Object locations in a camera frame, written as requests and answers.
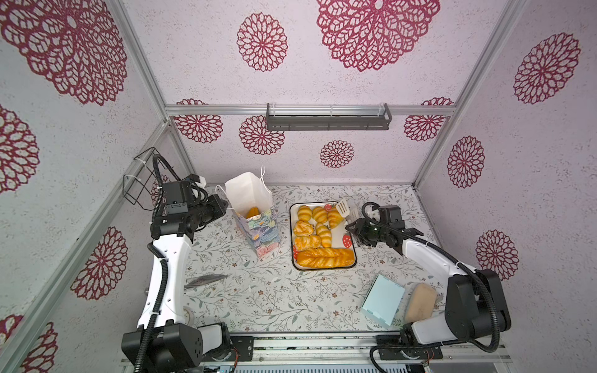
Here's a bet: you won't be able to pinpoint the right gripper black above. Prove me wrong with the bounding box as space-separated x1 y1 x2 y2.
345 217 389 246

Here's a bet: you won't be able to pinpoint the metal tongs with white tips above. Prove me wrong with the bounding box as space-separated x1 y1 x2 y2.
336 198 360 232

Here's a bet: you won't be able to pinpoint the croissant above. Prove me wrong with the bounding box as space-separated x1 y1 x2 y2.
326 207 345 229
246 207 261 219

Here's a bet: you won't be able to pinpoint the floral paper bag white interior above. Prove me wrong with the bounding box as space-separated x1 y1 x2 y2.
215 166 281 260

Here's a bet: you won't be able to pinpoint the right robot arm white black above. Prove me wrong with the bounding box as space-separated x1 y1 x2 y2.
347 202 511 353

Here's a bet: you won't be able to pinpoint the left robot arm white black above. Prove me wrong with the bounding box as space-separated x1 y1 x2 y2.
121 154 233 372

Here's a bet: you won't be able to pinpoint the bread roll centre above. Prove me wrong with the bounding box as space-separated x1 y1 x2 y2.
316 223 332 248

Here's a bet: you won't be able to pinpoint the long braided bread loaf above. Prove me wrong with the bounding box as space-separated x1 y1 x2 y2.
295 248 356 269

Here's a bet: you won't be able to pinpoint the small bread roll back middle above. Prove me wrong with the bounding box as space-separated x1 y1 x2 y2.
312 206 328 224

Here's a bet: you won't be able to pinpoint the small bread roll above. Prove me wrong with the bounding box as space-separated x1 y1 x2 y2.
297 205 312 222
312 206 328 224

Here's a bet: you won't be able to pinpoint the knotted bread left middle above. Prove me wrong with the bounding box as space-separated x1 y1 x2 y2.
293 220 315 237

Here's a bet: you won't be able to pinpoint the flaky pastry bread left front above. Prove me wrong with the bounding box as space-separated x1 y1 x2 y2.
294 235 321 252

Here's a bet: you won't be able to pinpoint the small bread roll back left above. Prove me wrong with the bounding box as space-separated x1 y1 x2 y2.
297 205 312 222

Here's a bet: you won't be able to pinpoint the white tray with black rim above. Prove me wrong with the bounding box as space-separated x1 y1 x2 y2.
289 201 357 271

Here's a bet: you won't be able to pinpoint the mint green box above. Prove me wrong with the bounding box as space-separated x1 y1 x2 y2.
361 274 406 327

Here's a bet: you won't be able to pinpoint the tape roll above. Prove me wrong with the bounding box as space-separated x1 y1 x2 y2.
183 306 194 326

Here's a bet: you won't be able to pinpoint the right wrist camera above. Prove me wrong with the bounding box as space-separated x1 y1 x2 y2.
378 205 406 230

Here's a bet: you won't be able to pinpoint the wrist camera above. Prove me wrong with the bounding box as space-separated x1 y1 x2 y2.
162 174 208 214
378 205 406 230

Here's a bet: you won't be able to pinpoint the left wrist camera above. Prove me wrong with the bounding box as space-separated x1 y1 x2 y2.
162 174 208 214

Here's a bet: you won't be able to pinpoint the black wire wall rack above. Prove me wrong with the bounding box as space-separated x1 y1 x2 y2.
121 147 160 211

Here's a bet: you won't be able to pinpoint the black wall shelf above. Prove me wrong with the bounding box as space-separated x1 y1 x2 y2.
265 104 393 131

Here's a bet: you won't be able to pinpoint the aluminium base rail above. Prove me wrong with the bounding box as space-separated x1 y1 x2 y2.
118 331 511 369

